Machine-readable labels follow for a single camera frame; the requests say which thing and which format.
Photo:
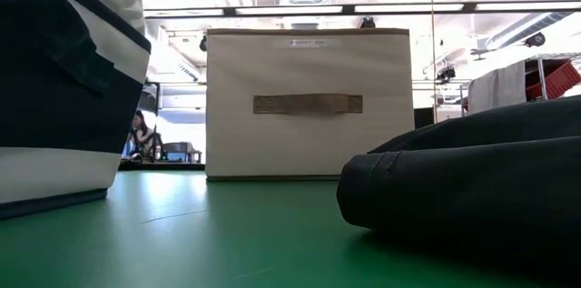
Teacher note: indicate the thin vertical pole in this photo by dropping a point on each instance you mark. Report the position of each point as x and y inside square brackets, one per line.
[432, 52]

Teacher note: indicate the black table frame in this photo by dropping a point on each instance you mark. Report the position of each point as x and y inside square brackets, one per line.
[159, 166]

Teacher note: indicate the navy fabric storage box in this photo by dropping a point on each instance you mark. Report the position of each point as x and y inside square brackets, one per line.
[45, 97]

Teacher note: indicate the green table mat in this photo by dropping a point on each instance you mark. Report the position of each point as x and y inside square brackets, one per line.
[227, 233]

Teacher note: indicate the beige fabric storage box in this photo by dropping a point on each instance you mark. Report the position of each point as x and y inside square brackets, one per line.
[308, 142]

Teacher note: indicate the background chair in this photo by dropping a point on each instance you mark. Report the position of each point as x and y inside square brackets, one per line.
[179, 147]

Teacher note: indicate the person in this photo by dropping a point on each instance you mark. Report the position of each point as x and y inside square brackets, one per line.
[143, 136]

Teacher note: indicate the horizontal rail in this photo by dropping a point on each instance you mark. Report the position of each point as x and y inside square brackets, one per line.
[349, 8]

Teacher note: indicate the dark grey trousers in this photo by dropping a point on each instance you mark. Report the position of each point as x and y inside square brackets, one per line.
[454, 188]

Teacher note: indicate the grey draped cloth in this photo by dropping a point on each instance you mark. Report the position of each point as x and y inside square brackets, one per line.
[497, 88]

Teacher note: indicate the small black mount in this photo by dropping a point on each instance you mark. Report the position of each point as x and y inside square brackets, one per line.
[367, 23]

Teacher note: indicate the small black device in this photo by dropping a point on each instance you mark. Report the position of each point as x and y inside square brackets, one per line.
[203, 43]
[446, 74]

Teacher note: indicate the black rectangular panel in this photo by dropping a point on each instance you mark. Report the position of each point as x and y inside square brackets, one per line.
[423, 118]

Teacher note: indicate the black lamp head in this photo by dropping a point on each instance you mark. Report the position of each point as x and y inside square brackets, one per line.
[535, 39]

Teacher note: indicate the metal shelf post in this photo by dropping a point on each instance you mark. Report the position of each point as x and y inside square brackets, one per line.
[541, 79]

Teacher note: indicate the red bin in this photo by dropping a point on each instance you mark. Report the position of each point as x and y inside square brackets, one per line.
[560, 80]

